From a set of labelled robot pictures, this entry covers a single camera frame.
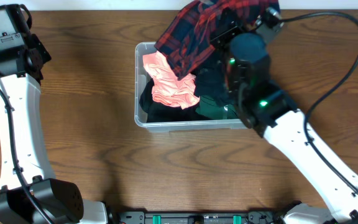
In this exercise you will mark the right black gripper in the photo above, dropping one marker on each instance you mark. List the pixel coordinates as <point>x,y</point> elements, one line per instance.
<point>232,30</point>

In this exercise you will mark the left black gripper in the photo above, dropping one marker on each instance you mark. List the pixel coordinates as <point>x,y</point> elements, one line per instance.
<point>38,50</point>

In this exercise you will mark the dark cloth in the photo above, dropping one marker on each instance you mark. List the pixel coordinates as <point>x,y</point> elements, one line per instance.
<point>210,80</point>

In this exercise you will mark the red plaid shirt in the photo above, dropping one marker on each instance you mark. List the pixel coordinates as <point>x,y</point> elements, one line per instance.
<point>186,42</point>

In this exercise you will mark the green cloth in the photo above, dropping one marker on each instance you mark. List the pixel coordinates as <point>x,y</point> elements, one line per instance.
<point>209,108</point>

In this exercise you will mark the pink cloth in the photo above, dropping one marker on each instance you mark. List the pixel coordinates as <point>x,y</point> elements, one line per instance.
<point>168,89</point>

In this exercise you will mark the large black shirt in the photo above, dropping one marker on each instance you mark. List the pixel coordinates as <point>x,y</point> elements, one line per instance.
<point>157,112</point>

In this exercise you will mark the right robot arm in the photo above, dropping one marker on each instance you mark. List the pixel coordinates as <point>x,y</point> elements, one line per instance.
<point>267,109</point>

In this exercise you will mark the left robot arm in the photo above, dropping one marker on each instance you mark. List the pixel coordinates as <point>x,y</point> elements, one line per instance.
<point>29,190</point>

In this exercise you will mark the clear plastic storage bin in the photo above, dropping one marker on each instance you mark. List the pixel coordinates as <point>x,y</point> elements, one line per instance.
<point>140,116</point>

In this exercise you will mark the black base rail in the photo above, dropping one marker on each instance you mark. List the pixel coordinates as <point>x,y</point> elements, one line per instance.
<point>139,217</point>

